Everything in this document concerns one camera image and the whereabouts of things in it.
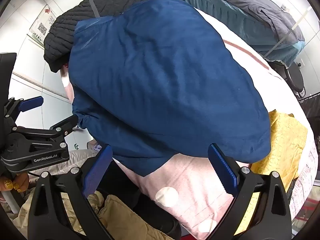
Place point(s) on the grey quilted cloth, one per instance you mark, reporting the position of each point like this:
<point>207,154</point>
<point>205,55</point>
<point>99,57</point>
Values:
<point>75,160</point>

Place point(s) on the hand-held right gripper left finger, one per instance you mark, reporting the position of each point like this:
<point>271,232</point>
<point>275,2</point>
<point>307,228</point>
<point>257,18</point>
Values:
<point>98,170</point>

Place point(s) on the white pole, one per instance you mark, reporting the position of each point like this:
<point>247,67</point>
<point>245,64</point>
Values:
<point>287,33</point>

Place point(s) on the pink dotted blanket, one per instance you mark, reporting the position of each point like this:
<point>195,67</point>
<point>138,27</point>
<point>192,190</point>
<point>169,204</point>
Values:
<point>190,180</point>

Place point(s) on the white wall socket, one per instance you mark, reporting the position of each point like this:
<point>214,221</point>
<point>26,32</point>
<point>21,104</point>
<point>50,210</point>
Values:
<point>301,63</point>

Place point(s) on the wall poster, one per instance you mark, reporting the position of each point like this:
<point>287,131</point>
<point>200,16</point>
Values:
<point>42,27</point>

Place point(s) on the blue jacket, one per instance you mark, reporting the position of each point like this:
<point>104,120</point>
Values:
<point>162,80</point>

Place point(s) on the dark cloth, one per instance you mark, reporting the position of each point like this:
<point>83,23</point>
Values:
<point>147,210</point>

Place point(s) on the yellow cloth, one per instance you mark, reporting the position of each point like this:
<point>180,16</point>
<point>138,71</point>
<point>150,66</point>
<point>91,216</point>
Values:
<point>287,140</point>

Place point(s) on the grey duvet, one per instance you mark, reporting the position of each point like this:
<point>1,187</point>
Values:
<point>250,2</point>

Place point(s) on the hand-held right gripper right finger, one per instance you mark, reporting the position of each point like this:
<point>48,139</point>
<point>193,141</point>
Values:
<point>222,167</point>

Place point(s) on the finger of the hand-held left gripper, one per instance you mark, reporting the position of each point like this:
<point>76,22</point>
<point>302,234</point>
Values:
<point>31,103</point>
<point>62,126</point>

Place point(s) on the black quilted jacket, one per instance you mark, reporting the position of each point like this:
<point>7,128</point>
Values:
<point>65,35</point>

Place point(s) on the tan quilted cloth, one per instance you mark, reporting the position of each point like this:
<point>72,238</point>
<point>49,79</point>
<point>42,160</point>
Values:
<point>120,217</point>

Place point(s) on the person's left hand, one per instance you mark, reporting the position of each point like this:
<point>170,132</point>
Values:
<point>15,182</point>

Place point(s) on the black round stool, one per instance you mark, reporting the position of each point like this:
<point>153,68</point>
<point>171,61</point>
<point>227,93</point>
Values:
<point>295,80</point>

